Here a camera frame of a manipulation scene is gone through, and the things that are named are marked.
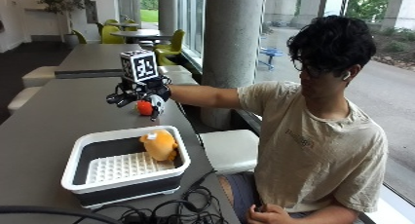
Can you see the white and black dish tub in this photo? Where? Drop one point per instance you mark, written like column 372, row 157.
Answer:
column 126, row 167

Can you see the orange soft toy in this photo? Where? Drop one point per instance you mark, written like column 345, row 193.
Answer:
column 159, row 145

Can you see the red round fruit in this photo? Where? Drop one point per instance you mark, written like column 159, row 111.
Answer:
column 144, row 108

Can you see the blue outdoor seat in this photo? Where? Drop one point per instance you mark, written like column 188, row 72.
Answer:
column 271, row 54

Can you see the beige t-shirt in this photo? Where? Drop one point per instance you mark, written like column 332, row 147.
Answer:
column 320, row 146

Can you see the concrete column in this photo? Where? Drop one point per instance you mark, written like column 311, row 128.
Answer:
column 232, row 39
column 168, row 9

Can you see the black-framed glasses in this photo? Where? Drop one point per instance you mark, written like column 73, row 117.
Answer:
column 309, row 69

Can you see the round dark table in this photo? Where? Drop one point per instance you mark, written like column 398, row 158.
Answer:
column 139, row 33
column 123, row 24

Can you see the long grey table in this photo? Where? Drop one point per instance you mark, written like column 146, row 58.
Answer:
column 98, row 60

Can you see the potted indoor tree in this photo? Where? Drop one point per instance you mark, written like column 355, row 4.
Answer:
column 65, row 3

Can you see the white marker cube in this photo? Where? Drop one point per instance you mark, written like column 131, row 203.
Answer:
column 139, row 65

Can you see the blue shorts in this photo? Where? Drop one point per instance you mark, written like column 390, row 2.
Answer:
column 243, row 191

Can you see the white earbud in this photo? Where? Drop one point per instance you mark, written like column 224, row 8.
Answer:
column 347, row 76

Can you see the green chair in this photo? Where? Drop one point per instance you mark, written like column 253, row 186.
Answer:
column 111, row 35
column 171, row 48
column 79, row 37

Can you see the the person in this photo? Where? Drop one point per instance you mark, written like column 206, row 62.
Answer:
column 320, row 126

